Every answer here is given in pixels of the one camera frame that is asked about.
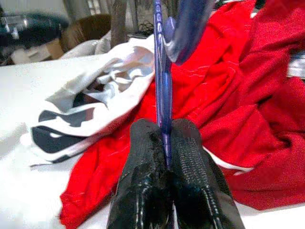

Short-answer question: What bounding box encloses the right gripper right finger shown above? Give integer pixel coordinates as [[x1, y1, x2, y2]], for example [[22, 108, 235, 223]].
[[169, 118, 246, 229]]

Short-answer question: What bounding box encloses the white printed shirt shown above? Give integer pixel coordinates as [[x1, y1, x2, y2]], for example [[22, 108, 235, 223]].
[[30, 33, 158, 167]]

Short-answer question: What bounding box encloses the red garment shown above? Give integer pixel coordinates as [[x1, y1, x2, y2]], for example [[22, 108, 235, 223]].
[[59, 0, 305, 229]]

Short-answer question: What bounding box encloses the purple plastic hanger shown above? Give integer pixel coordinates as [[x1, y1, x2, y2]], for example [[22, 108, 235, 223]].
[[152, 0, 215, 169]]

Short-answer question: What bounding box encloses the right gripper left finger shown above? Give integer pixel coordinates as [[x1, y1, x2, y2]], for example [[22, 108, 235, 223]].
[[108, 118, 177, 229]]

